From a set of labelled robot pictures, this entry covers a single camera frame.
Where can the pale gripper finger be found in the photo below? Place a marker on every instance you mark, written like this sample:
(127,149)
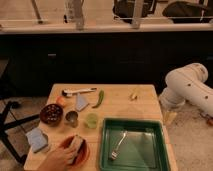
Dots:
(168,117)

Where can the blue grey towel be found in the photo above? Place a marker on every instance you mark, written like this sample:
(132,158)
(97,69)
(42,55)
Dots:
(81,102)

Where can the brown scrubbing sponge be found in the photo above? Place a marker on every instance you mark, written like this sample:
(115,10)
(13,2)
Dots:
(76,143)

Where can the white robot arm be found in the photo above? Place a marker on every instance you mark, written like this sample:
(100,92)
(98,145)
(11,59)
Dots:
(187,84)

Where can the red orange bowl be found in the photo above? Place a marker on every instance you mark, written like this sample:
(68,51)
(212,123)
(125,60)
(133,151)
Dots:
(82,155)

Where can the dark brown patterned bowl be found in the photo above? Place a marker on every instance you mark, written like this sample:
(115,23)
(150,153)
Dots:
(51,114)

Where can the person's bare hand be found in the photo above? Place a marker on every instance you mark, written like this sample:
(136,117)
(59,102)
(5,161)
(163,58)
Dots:
(57,160)

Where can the green plastic tray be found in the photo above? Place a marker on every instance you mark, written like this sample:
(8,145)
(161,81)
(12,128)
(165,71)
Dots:
(143,149)

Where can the small yellow food piece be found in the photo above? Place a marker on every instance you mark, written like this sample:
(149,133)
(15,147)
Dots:
(133,96)

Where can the silver metal fork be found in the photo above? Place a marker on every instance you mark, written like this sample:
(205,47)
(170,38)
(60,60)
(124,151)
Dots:
(114,153)

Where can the light green plastic cup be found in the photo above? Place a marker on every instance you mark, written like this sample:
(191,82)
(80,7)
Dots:
(91,121)

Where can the small metal cup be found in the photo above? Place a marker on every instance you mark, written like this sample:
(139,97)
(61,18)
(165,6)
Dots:
(72,118)

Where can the small orange fruit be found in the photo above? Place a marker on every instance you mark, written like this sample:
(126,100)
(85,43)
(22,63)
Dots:
(61,101)

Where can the blue sponge block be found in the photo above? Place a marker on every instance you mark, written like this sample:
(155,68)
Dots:
(36,139)

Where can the black chair base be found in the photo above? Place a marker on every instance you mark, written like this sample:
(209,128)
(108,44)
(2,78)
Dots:
(6,126)

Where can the white handled kitchen tool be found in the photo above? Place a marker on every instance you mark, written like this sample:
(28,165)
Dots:
(70,93)

